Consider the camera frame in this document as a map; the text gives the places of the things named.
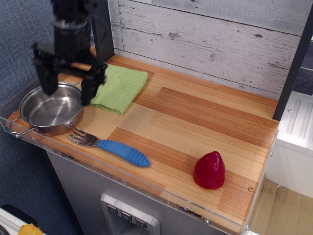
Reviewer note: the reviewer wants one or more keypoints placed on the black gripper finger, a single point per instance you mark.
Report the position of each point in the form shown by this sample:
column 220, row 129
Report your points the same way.
column 90, row 85
column 48, row 76

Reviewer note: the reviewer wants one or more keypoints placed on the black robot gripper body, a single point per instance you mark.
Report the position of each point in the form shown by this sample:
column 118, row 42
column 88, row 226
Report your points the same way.
column 70, row 52

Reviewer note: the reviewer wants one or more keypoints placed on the stainless steel sauce pot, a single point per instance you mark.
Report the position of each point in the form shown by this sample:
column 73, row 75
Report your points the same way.
column 51, row 115

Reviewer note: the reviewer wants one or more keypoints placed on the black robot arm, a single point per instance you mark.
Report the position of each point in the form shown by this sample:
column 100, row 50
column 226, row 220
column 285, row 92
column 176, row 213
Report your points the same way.
column 73, row 14

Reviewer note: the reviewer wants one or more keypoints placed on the green folded cloth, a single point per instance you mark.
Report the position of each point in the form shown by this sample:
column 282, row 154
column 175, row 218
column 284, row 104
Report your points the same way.
column 121, row 88

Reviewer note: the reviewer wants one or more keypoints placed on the clear acrylic edge guard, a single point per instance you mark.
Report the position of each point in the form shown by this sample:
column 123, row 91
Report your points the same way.
column 175, row 120

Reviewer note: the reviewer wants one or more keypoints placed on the grey cabinet with dispenser panel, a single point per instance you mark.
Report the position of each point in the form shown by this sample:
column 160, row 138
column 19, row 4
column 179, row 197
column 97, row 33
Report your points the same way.
column 104, row 206

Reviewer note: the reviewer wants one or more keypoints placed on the red plastic strawberry toy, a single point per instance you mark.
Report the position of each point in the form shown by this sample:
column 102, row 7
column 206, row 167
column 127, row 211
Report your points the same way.
column 209, row 171

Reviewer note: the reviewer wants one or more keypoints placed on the yellow object bottom left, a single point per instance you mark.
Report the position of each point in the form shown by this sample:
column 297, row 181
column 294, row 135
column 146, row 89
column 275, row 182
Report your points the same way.
column 30, row 229

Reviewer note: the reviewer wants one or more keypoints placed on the white toy sink unit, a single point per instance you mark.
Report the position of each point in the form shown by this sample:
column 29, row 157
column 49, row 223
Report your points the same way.
column 290, row 163

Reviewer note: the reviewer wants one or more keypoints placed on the dark left frame post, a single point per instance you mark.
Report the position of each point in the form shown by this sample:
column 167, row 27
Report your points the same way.
column 102, row 32

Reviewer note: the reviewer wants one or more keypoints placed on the dark frame post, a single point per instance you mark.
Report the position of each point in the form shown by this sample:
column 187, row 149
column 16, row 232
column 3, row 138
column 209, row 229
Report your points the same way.
column 295, row 67
column 102, row 32

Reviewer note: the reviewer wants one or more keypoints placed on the blue handled metal fork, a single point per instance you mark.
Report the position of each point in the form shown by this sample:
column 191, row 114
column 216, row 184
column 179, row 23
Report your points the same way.
column 128, row 153

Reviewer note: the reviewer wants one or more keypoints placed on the dark right frame post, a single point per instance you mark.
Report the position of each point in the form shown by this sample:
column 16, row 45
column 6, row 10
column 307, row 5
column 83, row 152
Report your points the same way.
column 295, row 67

